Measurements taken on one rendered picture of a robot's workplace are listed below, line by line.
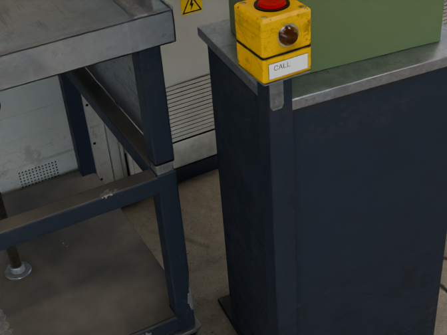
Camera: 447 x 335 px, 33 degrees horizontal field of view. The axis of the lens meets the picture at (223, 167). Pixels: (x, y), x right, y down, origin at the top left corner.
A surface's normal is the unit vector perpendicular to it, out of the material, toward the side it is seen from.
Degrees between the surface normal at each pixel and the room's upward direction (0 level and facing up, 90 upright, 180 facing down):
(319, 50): 90
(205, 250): 0
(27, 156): 90
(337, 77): 0
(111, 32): 90
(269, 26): 90
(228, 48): 0
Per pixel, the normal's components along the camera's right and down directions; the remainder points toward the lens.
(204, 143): 0.47, 0.48
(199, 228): -0.07, -0.82
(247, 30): -0.88, 0.32
